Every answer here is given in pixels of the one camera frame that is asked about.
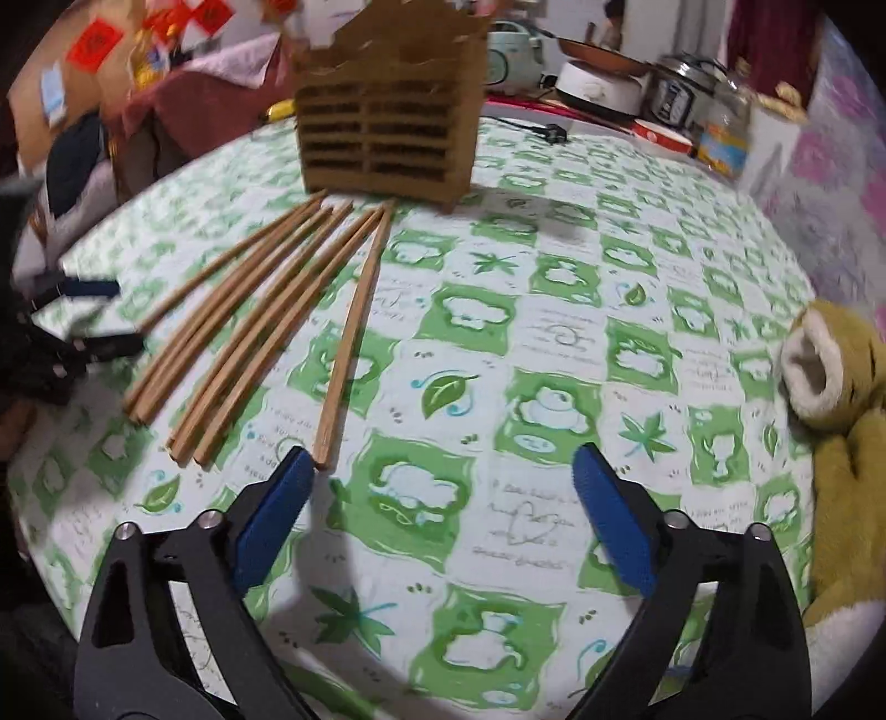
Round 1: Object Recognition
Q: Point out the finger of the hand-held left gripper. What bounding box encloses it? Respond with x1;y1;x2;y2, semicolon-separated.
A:
31;275;120;306
65;332;145;361

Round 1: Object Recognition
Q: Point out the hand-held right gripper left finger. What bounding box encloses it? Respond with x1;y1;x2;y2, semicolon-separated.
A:
73;445;320;720

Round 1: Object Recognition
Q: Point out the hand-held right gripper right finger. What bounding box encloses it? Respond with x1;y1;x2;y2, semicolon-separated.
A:
571;443;812;720

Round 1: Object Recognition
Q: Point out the bunch of wooden chopsticks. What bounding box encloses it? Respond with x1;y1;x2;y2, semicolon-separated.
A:
123;190;397;473

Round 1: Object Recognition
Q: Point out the brown slatted chopstick holder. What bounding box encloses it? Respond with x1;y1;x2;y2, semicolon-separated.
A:
289;0;497;213

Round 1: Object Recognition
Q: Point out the dark jacket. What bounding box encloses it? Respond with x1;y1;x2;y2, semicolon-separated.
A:
47;114;110;214

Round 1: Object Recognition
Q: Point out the green white patterned tablecloth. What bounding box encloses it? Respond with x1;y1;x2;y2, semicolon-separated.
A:
7;114;819;720

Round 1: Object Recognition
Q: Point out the light blue plastic bag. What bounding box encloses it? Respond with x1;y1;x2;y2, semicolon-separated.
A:
40;62;68;127

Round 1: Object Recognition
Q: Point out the table with red cloth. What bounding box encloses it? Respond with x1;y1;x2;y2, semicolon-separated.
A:
121;31;295;196

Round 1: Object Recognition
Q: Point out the yellow cooking oil bottle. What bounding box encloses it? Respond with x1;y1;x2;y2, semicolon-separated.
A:
133;47;168;92

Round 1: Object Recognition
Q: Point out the red diamond paper decoration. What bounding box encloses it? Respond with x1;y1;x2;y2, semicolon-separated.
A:
68;19;126;68
190;0;234;33

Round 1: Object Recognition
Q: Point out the olive plush toy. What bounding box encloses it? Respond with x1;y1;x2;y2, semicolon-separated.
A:
781;299;886;720

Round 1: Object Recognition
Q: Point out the red white bowl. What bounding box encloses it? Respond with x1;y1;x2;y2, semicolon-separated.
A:
632;119;695;159

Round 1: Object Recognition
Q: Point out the clear plastic bottle yellow label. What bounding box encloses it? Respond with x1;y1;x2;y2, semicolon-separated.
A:
698;59;754;179

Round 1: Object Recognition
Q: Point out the floral plastic sheet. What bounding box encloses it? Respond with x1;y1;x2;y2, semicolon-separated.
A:
785;14;886;306

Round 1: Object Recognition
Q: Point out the white electric steamer base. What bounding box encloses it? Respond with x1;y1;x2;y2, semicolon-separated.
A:
555;61;649;117

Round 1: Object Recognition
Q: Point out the steel black pressure cooker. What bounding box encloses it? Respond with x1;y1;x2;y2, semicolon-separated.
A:
647;54;728;132

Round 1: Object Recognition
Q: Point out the brown frying pan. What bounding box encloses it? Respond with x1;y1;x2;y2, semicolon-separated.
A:
533;24;655;79

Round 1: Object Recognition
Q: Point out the mint green rice cooker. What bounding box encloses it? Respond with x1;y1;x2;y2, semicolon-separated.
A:
486;19;545;96

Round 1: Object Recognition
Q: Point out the dark red curtain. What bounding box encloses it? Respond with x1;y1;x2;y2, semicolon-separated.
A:
725;0;819;91

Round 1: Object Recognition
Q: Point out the black power plug cable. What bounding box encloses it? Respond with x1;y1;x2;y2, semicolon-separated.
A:
485;114;570;145

